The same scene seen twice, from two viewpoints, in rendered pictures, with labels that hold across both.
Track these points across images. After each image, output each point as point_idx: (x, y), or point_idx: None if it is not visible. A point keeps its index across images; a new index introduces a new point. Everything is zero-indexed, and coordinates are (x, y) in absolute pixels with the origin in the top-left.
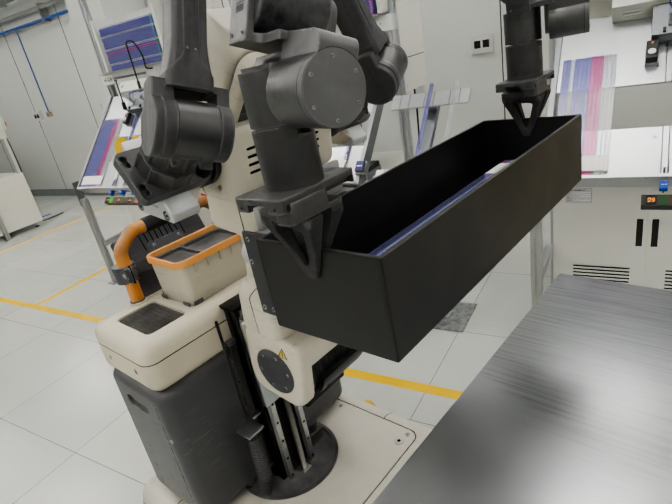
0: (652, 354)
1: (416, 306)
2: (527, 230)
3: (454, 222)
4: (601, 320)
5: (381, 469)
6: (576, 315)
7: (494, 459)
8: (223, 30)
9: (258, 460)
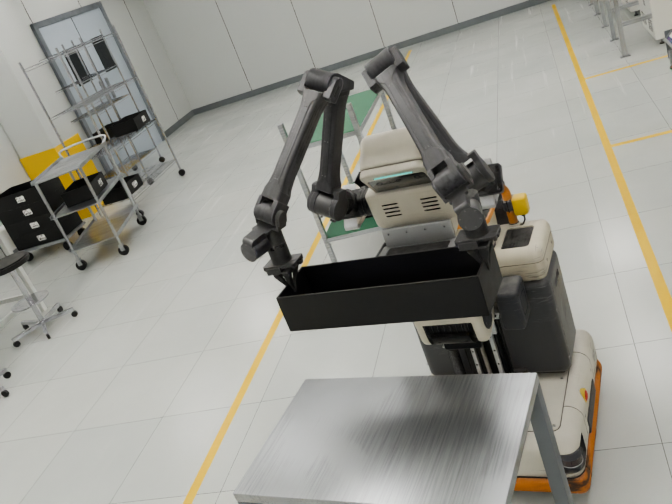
0: (439, 427)
1: (297, 318)
2: (395, 321)
3: (318, 299)
4: (472, 403)
5: None
6: (475, 393)
7: (349, 398)
8: (362, 153)
9: (452, 363)
